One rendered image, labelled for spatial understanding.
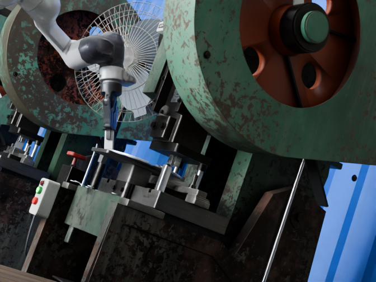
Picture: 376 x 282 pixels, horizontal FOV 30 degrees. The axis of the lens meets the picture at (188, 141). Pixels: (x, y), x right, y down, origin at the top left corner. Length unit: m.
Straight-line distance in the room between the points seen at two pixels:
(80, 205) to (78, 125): 1.31
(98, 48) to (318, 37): 0.74
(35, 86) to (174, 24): 1.69
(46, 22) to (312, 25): 0.86
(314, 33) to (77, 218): 1.03
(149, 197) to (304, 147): 0.53
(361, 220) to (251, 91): 1.38
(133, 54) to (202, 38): 1.25
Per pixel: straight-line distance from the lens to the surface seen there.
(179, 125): 2.45
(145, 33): 3.29
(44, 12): 2.35
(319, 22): 2.23
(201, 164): 2.49
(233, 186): 2.51
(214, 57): 2.06
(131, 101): 3.31
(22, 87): 3.68
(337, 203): 3.49
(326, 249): 3.45
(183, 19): 2.08
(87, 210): 2.46
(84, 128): 3.79
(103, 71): 2.47
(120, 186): 2.44
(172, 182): 2.45
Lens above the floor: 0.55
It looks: 9 degrees up
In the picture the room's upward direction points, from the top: 20 degrees clockwise
